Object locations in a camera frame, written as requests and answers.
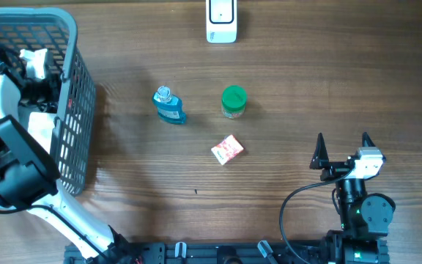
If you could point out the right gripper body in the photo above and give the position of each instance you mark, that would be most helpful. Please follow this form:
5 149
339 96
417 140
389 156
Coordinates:
335 169

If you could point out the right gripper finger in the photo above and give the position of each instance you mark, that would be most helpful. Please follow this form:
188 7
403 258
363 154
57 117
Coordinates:
320 159
369 151

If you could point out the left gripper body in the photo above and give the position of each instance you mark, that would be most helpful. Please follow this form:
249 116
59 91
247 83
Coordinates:
44 90

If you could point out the red snack packet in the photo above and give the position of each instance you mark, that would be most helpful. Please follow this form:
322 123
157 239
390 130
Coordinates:
228 149

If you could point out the green lid jar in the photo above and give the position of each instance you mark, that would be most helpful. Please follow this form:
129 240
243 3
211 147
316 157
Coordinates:
233 101

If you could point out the blue mouthwash bottle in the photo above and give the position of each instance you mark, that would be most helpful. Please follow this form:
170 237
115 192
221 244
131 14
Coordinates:
169 106

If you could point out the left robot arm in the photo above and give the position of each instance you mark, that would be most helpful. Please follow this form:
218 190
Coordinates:
30 179

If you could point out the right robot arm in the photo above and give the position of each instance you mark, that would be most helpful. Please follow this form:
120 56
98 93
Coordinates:
364 217

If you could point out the white barcode scanner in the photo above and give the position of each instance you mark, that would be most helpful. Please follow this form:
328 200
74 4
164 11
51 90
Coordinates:
221 21

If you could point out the white long flat pouch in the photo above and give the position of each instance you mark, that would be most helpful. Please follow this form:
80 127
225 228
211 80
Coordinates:
41 127

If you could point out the grey plastic mesh basket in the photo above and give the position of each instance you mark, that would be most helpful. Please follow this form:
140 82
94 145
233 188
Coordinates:
56 30

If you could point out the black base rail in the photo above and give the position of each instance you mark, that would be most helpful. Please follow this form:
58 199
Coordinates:
233 253

